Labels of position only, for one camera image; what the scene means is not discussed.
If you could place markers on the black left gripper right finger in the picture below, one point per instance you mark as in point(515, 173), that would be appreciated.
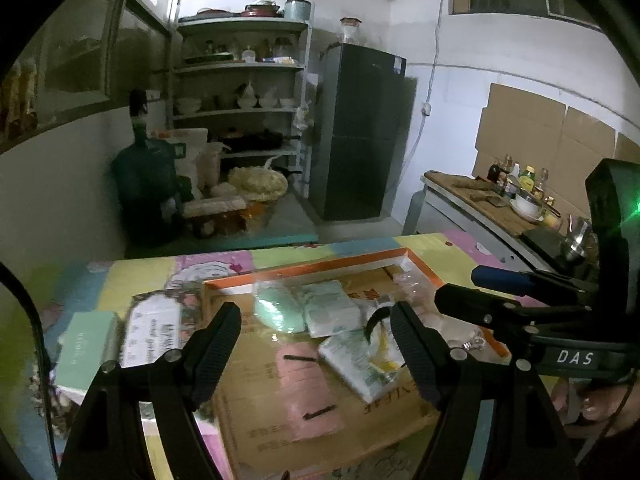
point(495, 421)

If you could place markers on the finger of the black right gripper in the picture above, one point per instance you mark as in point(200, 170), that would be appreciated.
point(502, 315)

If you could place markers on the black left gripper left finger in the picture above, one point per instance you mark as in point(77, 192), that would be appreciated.
point(107, 439)

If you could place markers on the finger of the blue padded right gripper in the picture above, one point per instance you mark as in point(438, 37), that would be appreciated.
point(520, 282)

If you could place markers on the yellow white tissue packet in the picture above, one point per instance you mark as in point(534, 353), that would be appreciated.
point(347, 354)

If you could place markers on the white wet wipes pack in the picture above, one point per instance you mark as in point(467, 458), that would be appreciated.
point(328, 310)

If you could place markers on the pink cloth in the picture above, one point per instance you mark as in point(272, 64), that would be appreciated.
point(305, 394)

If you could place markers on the clear plastic bag green item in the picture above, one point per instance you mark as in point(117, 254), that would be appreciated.
point(277, 308)

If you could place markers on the steel kettle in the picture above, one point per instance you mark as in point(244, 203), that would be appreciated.
point(580, 243)

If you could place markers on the white bowl on counter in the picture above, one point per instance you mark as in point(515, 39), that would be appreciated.
point(526, 209)

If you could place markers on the wooden kitchen counter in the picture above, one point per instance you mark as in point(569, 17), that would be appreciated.
point(455, 203)

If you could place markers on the yellow oil bottle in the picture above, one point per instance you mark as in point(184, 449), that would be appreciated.
point(527, 179)

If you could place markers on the mint green tissue box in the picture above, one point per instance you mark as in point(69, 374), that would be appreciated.
point(91, 339)

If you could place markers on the floral white tissue pack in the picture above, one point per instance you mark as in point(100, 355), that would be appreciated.
point(152, 329)

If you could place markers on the colourful cartoon bed sheet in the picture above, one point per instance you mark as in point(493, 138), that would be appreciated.
point(86, 296)

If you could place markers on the orange cardboard box tray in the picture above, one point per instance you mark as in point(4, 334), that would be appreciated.
point(251, 418)

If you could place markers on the dark refrigerator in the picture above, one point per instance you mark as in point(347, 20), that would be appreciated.
point(358, 141)

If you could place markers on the yellow woven basket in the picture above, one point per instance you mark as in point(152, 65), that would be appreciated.
point(258, 184)

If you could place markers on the green water jug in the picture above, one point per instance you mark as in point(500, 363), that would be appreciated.
point(149, 190)

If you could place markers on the glass jar on fridge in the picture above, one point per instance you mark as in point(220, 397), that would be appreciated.
point(349, 31)

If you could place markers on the metal kitchen shelf rack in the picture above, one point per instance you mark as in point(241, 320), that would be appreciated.
point(245, 79)

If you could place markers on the teal pot on shelf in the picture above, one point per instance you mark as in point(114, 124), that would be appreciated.
point(297, 10)

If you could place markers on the red pan on shelf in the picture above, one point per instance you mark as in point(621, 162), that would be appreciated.
point(261, 9)

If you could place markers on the glass cabinet window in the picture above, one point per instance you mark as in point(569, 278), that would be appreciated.
point(90, 54)

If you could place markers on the cardboard sheet on wall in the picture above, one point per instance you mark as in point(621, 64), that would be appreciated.
point(546, 134)

